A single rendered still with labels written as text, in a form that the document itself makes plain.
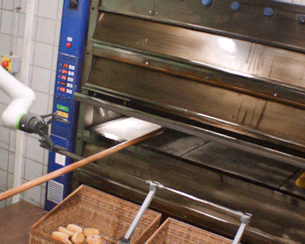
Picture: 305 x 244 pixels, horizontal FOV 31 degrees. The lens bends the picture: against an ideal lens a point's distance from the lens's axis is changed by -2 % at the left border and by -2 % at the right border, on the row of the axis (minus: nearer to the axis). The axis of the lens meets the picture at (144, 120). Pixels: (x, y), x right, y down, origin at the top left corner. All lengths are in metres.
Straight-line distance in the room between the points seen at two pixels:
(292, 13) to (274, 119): 0.52
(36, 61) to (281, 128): 1.57
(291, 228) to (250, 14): 1.09
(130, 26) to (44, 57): 0.64
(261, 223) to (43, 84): 1.55
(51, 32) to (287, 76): 1.46
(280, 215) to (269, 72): 0.73
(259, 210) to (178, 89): 0.76
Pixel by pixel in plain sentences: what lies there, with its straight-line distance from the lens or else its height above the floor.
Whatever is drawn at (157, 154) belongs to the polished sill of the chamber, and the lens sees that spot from 3.12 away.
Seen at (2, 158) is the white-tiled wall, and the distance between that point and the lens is 3.88.
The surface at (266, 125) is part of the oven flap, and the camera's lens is 2.81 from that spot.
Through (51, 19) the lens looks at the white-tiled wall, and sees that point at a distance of 3.44.
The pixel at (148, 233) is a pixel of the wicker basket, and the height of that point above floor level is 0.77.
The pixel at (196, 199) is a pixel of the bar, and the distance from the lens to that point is 2.64.
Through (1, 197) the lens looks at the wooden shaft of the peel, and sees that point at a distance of 2.38.
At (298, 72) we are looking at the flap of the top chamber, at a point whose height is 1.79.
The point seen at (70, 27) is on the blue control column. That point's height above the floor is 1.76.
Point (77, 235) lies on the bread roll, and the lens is 3.28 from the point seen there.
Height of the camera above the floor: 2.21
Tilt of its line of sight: 16 degrees down
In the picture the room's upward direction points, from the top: 8 degrees clockwise
